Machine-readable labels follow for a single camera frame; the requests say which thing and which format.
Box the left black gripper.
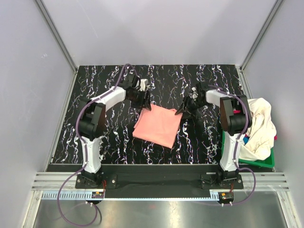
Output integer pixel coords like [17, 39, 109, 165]
[128, 89, 151, 111]

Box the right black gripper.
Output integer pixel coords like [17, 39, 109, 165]
[175, 95, 209, 120]

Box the salmon pink t-shirt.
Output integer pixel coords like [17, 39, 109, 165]
[133, 104, 182, 149]

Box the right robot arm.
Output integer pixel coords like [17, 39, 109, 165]
[175, 83, 252, 188]

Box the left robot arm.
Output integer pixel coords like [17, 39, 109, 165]
[75, 75, 152, 188]

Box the blue t-shirt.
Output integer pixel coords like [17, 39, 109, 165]
[243, 134, 249, 144]

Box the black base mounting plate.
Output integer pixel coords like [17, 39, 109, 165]
[47, 163, 244, 198]

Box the cream white t-shirt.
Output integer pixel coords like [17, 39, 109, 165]
[239, 98, 276, 161]

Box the right small controller board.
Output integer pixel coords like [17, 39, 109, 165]
[219, 192, 234, 201]

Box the small controller board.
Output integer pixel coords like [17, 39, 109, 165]
[219, 192, 234, 201]
[92, 191, 105, 199]

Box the green plastic basket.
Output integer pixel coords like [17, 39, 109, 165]
[221, 132, 275, 168]

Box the left small controller board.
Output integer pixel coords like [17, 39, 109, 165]
[92, 191, 105, 199]

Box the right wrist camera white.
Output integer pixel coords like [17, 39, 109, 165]
[190, 87, 198, 100]

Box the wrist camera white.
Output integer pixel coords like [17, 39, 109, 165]
[190, 87, 198, 100]
[139, 79, 149, 91]

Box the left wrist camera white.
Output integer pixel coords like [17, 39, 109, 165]
[139, 79, 149, 91]

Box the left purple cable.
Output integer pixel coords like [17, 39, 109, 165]
[57, 63, 136, 226]

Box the left aluminium frame post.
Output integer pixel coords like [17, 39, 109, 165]
[33, 0, 78, 74]

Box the aluminium frame post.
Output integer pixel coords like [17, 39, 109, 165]
[33, 0, 78, 74]
[239, 0, 285, 72]

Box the slotted cable duct rail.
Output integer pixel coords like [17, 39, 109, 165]
[42, 190, 219, 201]

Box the right aluminium frame post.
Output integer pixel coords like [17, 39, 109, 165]
[239, 0, 285, 72]

